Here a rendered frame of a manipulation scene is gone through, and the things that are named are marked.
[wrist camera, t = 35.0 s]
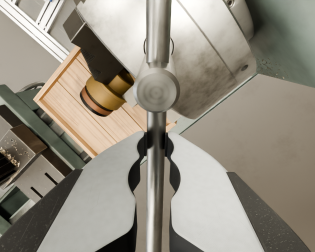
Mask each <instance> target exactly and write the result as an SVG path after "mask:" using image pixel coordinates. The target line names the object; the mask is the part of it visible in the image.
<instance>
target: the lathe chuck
mask: <svg viewBox="0 0 315 252"><path fill-rule="evenodd" d="M76 9H77V11H78V13H79V14H80V16H81V17H82V18H83V20H84V21H85V22H86V24H87V25H88V26H89V28H90V29H91V30H92V31H93V33H94V34H95V35H96V36H97V38H98V39H99V40H100V41H101V42H102V43H103V45H104V46H105V47H106V48H107V49H108V50H109V51H110V53H111V54H112V55H113V56H114V57H115V58H116V59H117V60H118V61H119V62H120V63H121V64H122V65H123V66H124V67H125V68H126V70H127V71H128V72H129V73H130V74H131V75H132V76H134V77H135V78H137V75H138V72H139V70H140V67H141V64H142V62H143V59H144V57H145V55H146V53H145V50H144V44H145V40H146V0H86V1H85V3H83V2H82V1H80V2H79V4H78V5H77V7H76ZM170 37H171V39H172V42H173V52H172V54H171V55H172V58H173V62H174V66H175V70H176V74H177V78H178V82H179V86H180V95H179V99H178V101H177V103H176V104H175V105H174V106H173V107H172V108H171V109H172V110H173V111H175V112H176V113H178V114H179V115H181V116H183V117H185V118H187V119H192V120H195V119H197V118H198V117H199V116H201V115H202V114H203V113H204V112H206V111H207V110H208V109H210V108H211V107H212V106H213V105H215V104H216V103H217V102H218V101H220V100H221V99H222V98H224V97H225V96H226V95H227V94H229V93H230V92H231V91H233V90H234V89H235V88H236V87H237V86H238V85H237V82H236V80H235V79H234V77H233V75H232V74H231V72H230V70H229V69H228V67H227V66H226V64H225V63H224V61H223V60H222V59H221V57H220V56H219V54H218V53H217V52H216V50H215V49H214V47H213V46H212V45H211V43H210V42H209V41H208V39H207V38H206V37H205V35H204V34H203V33H202V31H201V30H200V29H199V27H198V26H197V25H196V23H195V22H194V21H193V19H192V18H191V17H190V16H189V14H188V13H187V12H186V10H185V9H184V8H183V7H182V5H181V4H180V3H179V2H178V0H172V5H171V27H170Z"/></svg>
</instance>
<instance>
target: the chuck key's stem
mask: <svg viewBox="0 0 315 252"><path fill-rule="evenodd" d="M133 96H134V98H135V101H136V102H137V104H138V105H139V106H140V107H141V108H143V109H144V110H146V111H148V112H151V113H163V112H166V111H168V110H170V109H171V108H172V107H173V106H174V105H175V104H176V103H177V101H178V99H179V97H180V84H179V80H178V76H177V72H176V68H175V64H174V60H173V57H172V55H171V54H170V53H169V63H166V62H161V61H153V62H147V63H146V54H145V56H144V58H143V61H142V64H141V66H140V69H139V71H138V74H137V77H136V79H135V82H134V85H133Z"/></svg>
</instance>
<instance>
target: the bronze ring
mask: <svg viewBox="0 0 315 252"><path fill-rule="evenodd" d="M134 83H135V82H134V80H133V78H132V76H131V75H130V74H129V73H128V72H127V71H126V70H125V69H124V68H123V69H122V70H121V71H120V72H119V73H118V74H117V75H116V76H115V77H114V78H113V79H112V81H110V83H109V84H108V85H105V84H103V83H101V82H98V81H96V80H94V78H93V76H92V75H91V76H90V77H89V79H88V80H87V81H86V85H85V86H84V87H83V89H82V90H81V92H80V94H79V95H80V99H81V101H82V103H83V104H84V105H85V106H86V108H87V109H89V110H90V111H91V112H92V113H94V114H95V115H97V116H100V117H107V116H108V115H110V114H111V113H112V112H113V111H116V110H118V109H119V108H120V107H121V106H122V105H123V104H124V103H127V102H126V101H125V99H124V98H123V95H124V94H125V93H126V92H127V91H128V90H129V89H130V88H131V87H132V86H133V85H134Z"/></svg>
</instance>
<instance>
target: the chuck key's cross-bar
mask: <svg viewBox="0 0 315 252"><path fill-rule="evenodd" d="M171 16H172V0H146V63H149V62H164V63H168V64H169V58H170V37H171ZM166 122H167V111H165V112H160V113H153V112H149V111H146V132H147V155H146V246H145V252H162V228H163V199H164V171H165V133H166Z"/></svg>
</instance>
